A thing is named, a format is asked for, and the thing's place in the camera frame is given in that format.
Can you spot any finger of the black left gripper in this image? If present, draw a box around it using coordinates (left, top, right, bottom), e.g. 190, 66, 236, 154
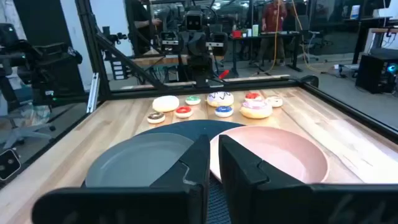
198, 33, 208, 55
188, 33, 199, 55

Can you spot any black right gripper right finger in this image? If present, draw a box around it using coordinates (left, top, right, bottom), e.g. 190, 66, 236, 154
218, 134, 398, 224

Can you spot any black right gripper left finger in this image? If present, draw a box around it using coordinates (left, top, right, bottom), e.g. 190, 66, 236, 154
30, 134, 211, 224

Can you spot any large purple-iced donut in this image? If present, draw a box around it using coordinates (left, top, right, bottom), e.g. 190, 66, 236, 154
206, 91, 234, 108

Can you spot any large white-iced blue-drizzle donut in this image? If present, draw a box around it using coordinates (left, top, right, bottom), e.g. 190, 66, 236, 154
152, 95, 180, 113

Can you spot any small red-iced donut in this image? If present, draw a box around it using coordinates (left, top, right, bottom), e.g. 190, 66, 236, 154
174, 106, 193, 119

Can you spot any small blue-iced donut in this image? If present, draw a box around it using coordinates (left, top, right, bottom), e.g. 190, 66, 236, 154
215, 105, 234, 118

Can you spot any small red dark-drizzle donut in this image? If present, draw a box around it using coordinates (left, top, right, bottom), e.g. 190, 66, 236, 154
244, 92, 263, 102

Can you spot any large pink-iced donut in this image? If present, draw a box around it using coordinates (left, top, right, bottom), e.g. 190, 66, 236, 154
239, 100, 274, 119

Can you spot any small white-iced donut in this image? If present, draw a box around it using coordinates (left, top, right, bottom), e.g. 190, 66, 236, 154
266, 96, 284, 108

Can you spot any wooden workbench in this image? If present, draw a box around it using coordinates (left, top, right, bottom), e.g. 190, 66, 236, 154
130, 53, 224, 67

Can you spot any person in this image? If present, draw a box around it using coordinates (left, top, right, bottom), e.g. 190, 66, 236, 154
124, 0, 163, 55
257, 0, 289, 67

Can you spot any pink round plate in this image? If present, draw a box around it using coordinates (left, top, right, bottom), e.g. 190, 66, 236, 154
210, 125, 330, 184

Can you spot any grey round plate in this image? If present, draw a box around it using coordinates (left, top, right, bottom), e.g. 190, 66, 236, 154
84, 133, 195, 189

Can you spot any black desk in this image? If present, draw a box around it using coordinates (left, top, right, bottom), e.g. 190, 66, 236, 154
229, 30, 321, 77

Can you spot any round dark woven placemat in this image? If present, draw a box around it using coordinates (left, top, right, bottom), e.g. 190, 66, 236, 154
81, 119, 246, 224

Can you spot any silver aluminium bar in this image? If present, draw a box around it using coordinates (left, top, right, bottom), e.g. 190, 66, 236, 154
86, 72, 100, 114

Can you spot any black equipment stand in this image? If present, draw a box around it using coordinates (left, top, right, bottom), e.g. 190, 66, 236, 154
0, 23, 85, 106

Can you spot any grey office chair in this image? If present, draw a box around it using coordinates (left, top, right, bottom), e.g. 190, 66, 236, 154
0, 77, 57, 150

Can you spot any black computer tower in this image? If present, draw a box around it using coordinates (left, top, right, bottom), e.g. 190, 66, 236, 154
355, 48, 398, 94

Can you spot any wooden-top desk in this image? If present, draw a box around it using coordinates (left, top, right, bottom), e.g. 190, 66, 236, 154
352, 16, 398, 65

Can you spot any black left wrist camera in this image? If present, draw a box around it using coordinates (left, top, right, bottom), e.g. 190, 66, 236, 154
185, 10, 205, 32

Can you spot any black aluminium table frame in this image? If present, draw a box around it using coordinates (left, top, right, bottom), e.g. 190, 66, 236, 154
0, 0, 398, 189

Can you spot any yellow cable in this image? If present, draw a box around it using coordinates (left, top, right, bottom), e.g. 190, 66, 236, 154
290, 0, 326, 75
251, 0, 280, 77

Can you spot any black table-level camera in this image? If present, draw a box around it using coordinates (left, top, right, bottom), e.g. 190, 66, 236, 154
0, 148, 22, 182

